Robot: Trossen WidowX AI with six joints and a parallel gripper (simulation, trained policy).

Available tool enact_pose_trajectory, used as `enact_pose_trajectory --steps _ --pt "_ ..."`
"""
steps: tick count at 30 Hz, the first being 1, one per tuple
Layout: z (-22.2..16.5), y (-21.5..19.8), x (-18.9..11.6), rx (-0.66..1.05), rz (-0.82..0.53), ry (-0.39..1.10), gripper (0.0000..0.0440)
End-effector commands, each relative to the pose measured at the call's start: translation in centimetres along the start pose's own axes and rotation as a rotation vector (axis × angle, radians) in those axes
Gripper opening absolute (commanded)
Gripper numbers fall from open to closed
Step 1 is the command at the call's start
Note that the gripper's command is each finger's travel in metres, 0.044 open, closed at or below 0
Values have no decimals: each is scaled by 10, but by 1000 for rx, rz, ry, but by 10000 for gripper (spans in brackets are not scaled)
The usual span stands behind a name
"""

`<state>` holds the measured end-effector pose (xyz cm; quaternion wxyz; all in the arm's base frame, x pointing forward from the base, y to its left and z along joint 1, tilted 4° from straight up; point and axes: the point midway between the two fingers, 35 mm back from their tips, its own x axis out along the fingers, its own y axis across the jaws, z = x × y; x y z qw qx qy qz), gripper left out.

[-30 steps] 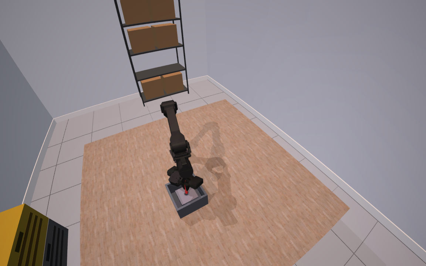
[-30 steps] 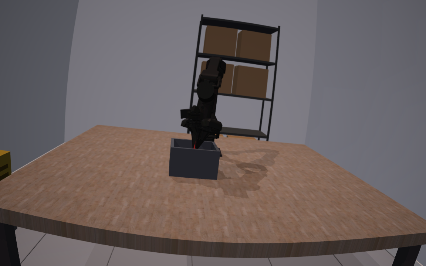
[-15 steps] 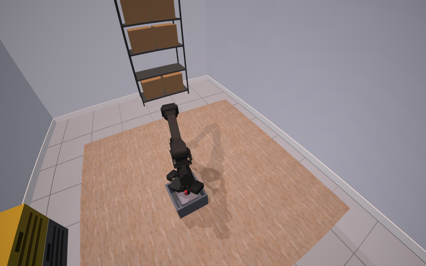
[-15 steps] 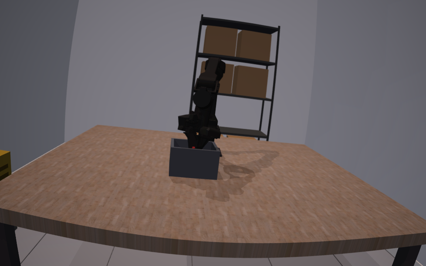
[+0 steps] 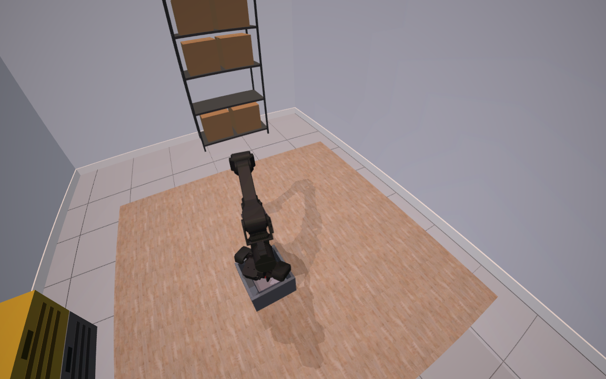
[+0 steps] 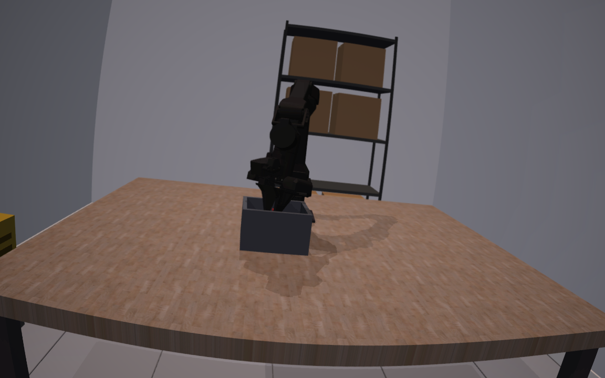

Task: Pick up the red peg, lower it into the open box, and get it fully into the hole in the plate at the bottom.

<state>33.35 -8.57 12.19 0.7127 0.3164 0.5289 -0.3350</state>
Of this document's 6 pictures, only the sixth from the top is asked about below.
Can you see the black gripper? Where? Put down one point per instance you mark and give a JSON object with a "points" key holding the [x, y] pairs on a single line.
{"points": [[289, 185]]}

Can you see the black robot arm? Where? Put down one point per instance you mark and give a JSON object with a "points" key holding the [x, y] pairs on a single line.
{"points": [[290, 132]]}

